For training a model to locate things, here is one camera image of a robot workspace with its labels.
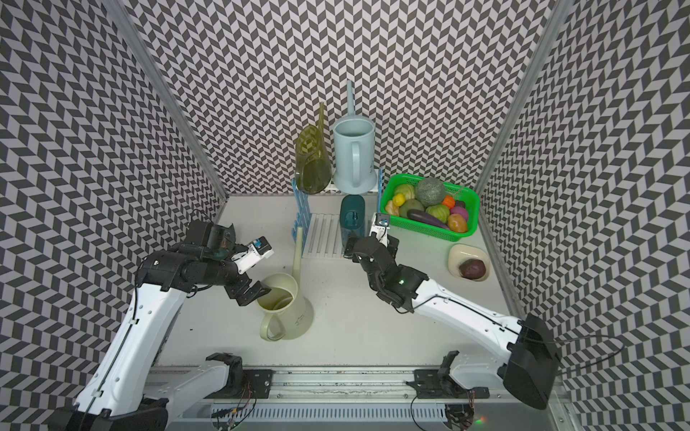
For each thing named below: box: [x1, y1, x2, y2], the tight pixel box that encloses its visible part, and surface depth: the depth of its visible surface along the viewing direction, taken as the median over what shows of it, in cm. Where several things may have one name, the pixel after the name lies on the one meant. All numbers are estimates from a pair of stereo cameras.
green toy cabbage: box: [425, 203, 451, 224], surface depth 104 cm
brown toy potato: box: [447, 213, 468, 234], surface depth 101 cm
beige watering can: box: [256, 227, 314, 342], surface depth 74 cm
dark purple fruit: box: [459, 258, 487, 280], surface depth 91 cm
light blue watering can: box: [332, 79, 379, 195], surface depth 71 cm
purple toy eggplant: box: [406, 208, 451, 230], surface depth 104 cm
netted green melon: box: [415, 177, 446, 207], surface depth 104 cm
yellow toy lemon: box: [393, 193, 407, 208], surface depth 107 cm
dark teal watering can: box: [339, 193, 366, 255], surface depth 90 cm
